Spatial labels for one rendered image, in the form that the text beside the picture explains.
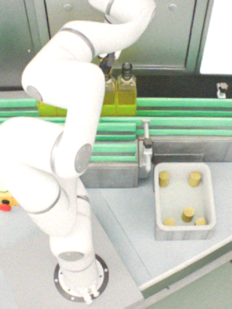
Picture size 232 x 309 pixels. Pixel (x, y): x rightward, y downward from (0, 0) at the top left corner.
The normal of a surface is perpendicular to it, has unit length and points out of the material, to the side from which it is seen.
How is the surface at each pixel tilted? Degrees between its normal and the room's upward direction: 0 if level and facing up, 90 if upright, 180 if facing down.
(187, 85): 89
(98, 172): 90
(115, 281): 3
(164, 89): 89
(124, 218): 0
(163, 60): 90
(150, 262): 0
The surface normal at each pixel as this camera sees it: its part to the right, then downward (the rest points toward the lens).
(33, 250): -0.02, -0.59
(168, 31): 0.00, 0.83
